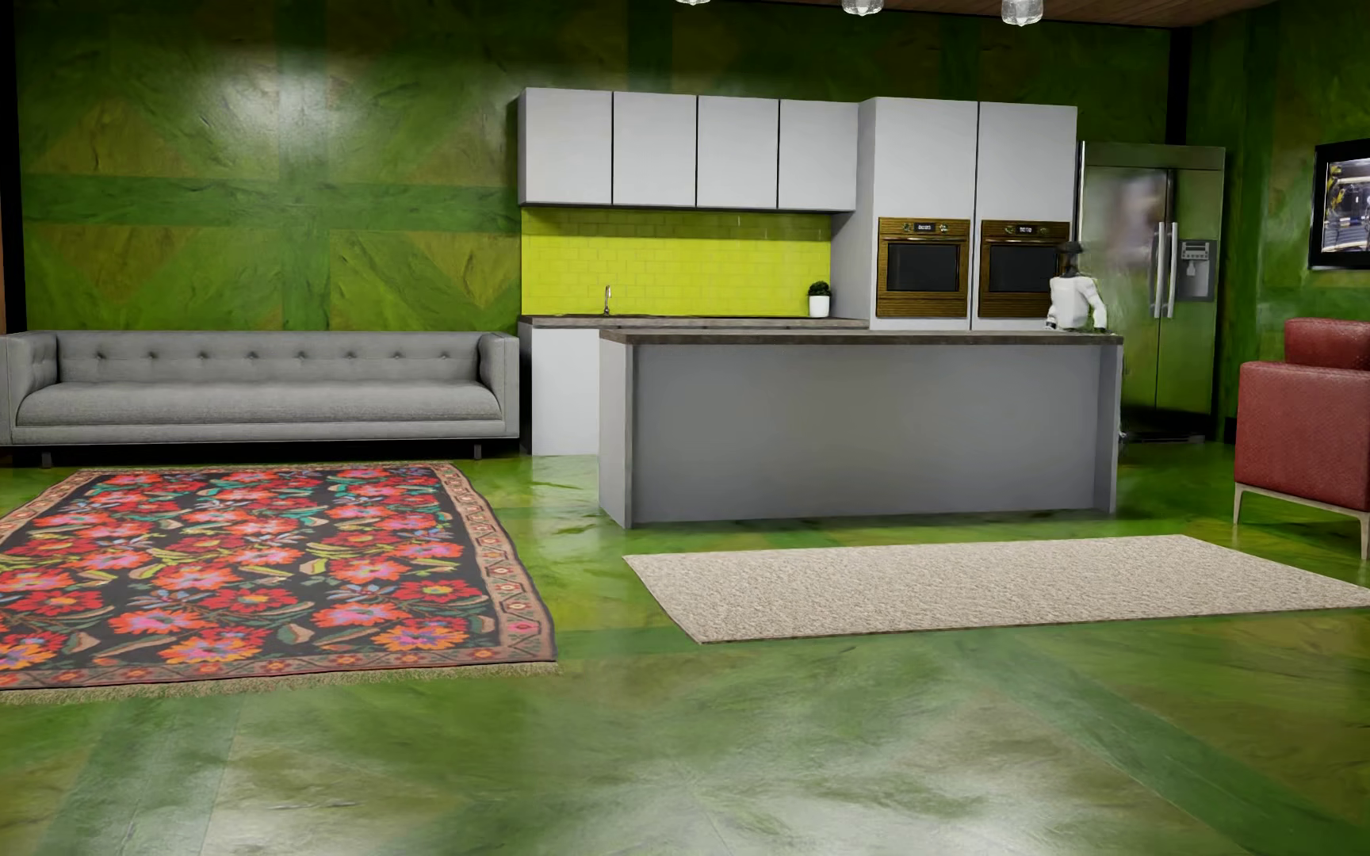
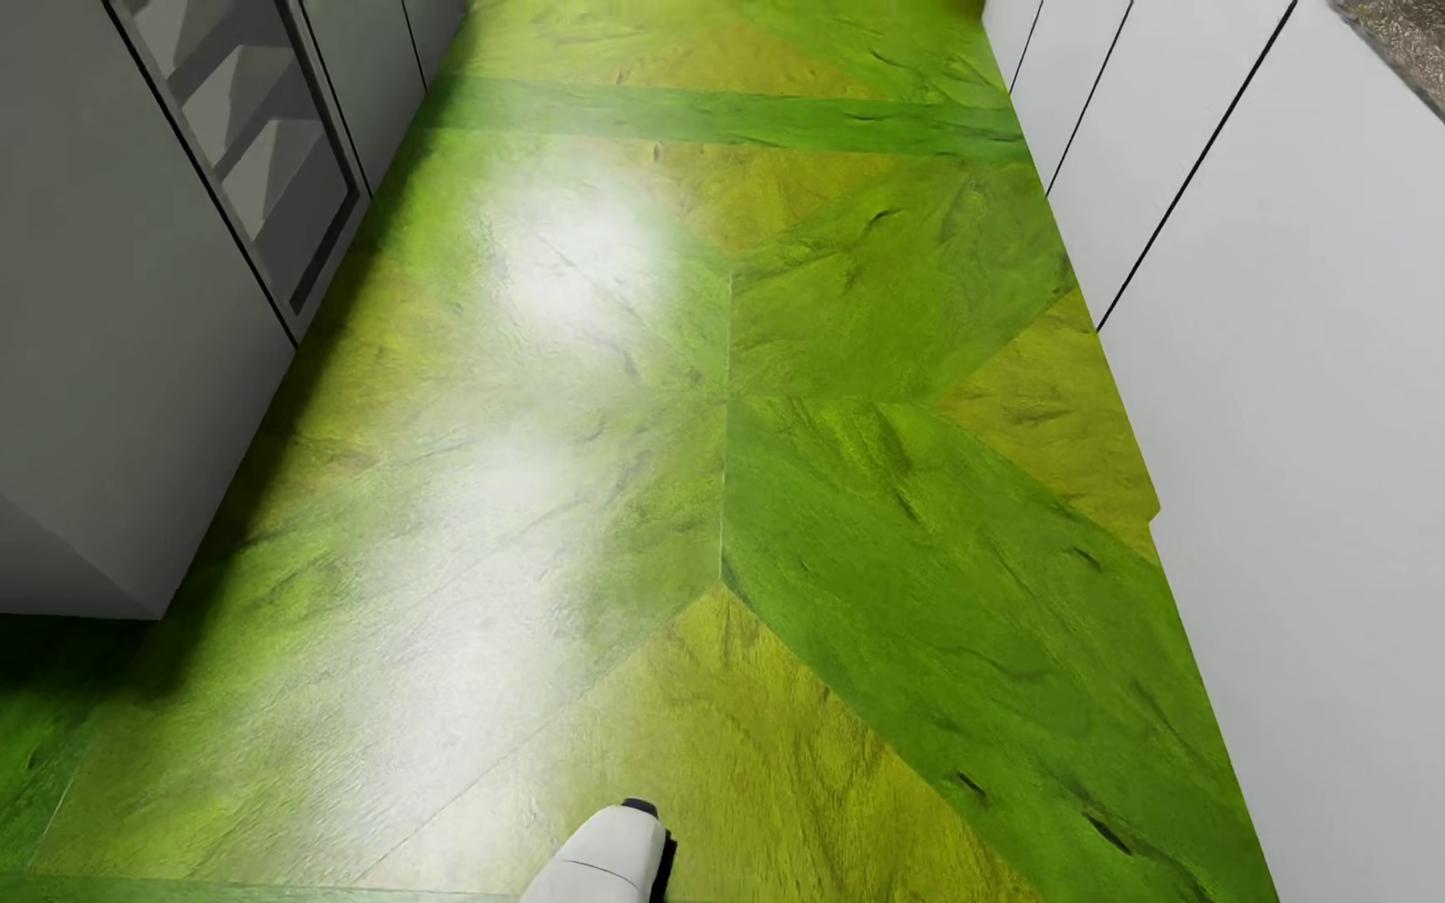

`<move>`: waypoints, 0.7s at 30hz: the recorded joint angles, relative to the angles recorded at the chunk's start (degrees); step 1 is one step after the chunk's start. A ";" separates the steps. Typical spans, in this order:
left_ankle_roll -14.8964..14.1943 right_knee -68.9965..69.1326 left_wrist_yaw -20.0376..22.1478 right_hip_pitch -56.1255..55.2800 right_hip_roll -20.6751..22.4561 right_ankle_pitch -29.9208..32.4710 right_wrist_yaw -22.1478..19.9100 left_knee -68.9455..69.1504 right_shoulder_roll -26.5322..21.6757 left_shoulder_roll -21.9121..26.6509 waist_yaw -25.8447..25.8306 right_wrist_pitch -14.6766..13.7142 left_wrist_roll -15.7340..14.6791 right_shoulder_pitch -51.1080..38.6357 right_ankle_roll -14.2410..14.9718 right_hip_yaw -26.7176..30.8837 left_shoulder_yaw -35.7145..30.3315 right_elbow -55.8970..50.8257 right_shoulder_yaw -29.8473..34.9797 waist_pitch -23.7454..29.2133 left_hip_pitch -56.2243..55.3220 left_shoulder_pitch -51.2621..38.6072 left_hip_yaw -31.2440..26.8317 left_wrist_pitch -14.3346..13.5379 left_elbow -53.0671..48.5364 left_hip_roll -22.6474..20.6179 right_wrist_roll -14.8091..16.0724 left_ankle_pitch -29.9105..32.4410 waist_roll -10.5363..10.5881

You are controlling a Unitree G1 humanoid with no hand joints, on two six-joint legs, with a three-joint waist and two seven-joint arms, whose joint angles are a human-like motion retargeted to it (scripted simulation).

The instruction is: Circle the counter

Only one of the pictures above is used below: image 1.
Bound white tall oven cabinet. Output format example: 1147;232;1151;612
830;97;1079;332

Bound white base counter with worktop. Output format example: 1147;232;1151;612
517;314;871;458

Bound beige shaggy rug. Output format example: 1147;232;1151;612
622;533;1370;646

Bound white humanoid robot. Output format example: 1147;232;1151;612
1045;241;1110;333

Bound grey tufted sofa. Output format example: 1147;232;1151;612
0;329;521;463

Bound gold built-in wall oven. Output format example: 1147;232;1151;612
876;217;972;320
978;219;1072;320

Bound white upper wall cabinets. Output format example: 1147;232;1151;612
517;86;860;214

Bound grey kitchen island counter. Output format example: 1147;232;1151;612
598;328;1124;530

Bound red floral patterned rug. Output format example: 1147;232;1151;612
0;462;558;698

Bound red armchair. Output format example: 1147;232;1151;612
1232;317;1370;563

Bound stainless steel refrigerator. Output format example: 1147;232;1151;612
1077;141;1227;442

